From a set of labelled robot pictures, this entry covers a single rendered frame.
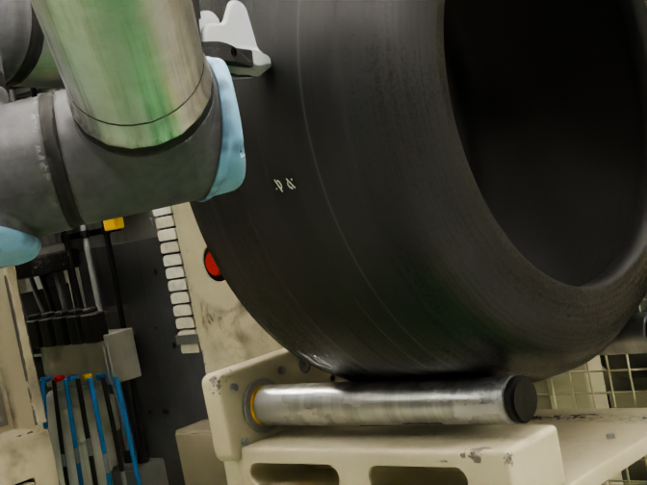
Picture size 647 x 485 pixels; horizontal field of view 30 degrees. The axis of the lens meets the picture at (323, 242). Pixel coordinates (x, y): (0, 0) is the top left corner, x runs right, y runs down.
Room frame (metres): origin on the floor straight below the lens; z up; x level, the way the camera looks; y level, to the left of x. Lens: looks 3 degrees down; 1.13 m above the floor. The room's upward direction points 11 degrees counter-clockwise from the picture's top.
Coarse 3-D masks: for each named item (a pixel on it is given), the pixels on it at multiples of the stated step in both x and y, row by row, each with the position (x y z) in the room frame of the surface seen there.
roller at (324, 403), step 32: (288, 384) 1.30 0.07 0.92; (320, 384) 1.26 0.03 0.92; (352, 384) 1.22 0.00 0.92; (384, 384) 1.19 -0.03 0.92; (416, 384) 1.16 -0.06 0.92; (448, 384) 1.14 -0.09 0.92; (480, 384) 1.11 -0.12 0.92; (512, 384) 1.09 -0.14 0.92; (256, 416) 1.30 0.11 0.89; (288, 416) 1.27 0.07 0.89; (320, 416) 1.24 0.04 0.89; (352, 416) 1.21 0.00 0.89; (384, 416) 1.18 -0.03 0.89; (416, 416) 1.16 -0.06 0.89; (448, 416) 1.13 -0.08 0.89; (480, 416) 1.11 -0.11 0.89; (512, 416) 1.08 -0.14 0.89
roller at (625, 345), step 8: (632, 320) 1.31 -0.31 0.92; (640, 320) 1.30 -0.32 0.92; (624, 328) 1.31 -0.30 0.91; (632, 328) 1.30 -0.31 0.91; (640, 328) 1.30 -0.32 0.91; (616, 336) 1.31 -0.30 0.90; (624, 336) 1.31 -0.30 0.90; (632, 336) 1.30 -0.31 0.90; (640, 336) 1.29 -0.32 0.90; (616, 344) 1.32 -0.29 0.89; (624, 344) 1.31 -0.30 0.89; (632, 344) 1.30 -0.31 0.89; (640, 344) 1.30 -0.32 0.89; (608, 352) 1.33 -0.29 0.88; (616, 352) 1.33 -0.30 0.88; (624, 352) 1.32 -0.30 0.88; (632, 352) 1.32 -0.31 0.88; (640, 352) 1.31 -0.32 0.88
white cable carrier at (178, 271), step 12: (156, 216) 1.51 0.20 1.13; (168, 216) 1.49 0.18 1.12; (168, 240) 1.50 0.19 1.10; (168, 252) 1.50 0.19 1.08; (168, 264) 1.50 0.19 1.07; (180, 264) 1.49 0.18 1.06; (168, 276) 1.50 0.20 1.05; (180, 276) 1.49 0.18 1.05; (168, 288) 1.51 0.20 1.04; (180, 288) 1.49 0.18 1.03; (180, 300) 1.50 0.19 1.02; (180, 312) 1.50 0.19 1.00; (192, 312) 1.49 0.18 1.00; (180, 324) 1.50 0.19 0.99; (192, 324) 1.49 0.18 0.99; (192, 348) 1.49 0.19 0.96
